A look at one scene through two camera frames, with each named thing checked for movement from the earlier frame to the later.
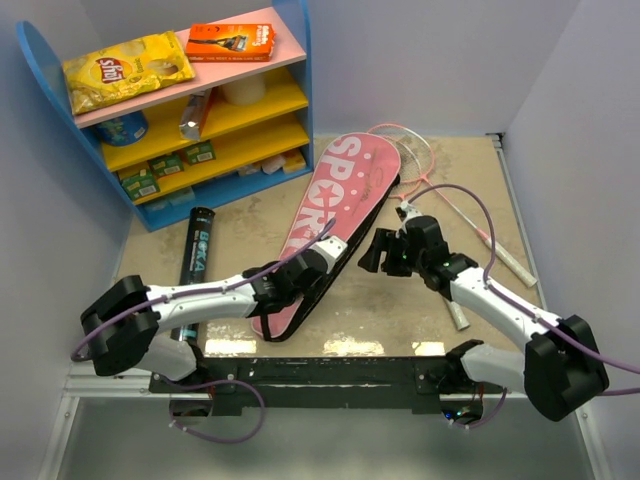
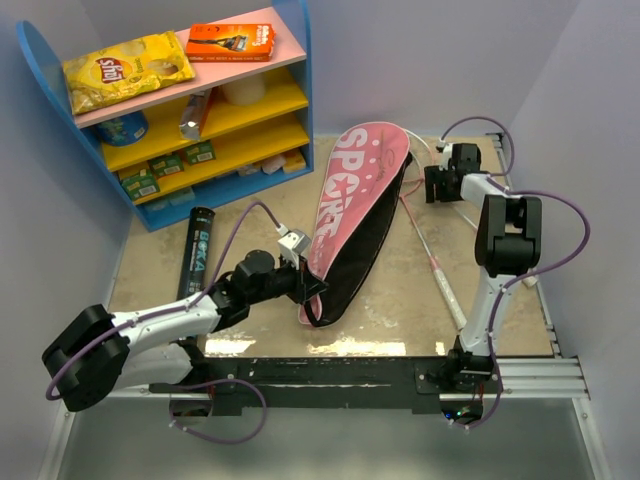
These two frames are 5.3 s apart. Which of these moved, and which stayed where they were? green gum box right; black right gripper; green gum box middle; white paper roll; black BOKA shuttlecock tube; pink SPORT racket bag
Moved: black right gripper; pink SPORT racket bag
Stayed: white paper roll; green gum box right; green gum box middle; black BOKA shuttlecock tube
